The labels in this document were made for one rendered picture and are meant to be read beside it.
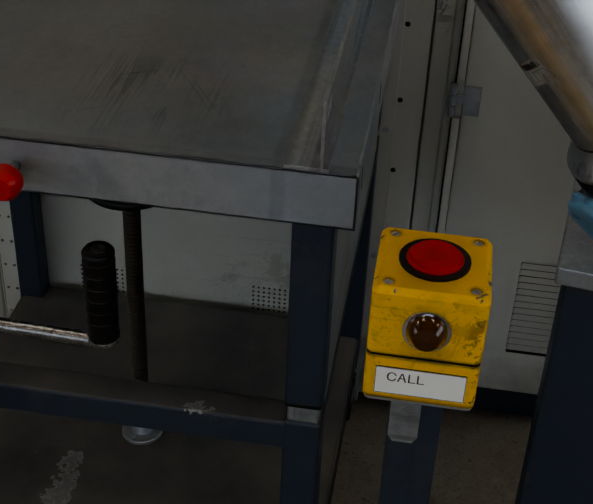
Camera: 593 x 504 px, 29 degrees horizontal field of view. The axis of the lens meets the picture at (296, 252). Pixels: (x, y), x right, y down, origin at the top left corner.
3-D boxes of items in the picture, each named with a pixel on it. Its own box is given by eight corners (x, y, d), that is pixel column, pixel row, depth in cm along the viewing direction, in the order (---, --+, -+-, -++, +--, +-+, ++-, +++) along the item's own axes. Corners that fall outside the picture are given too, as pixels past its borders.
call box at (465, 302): (472, 415, 81) (492, 300, 75) (360, 400, 82) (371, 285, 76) (475, 344, 87) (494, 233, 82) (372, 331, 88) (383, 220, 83)
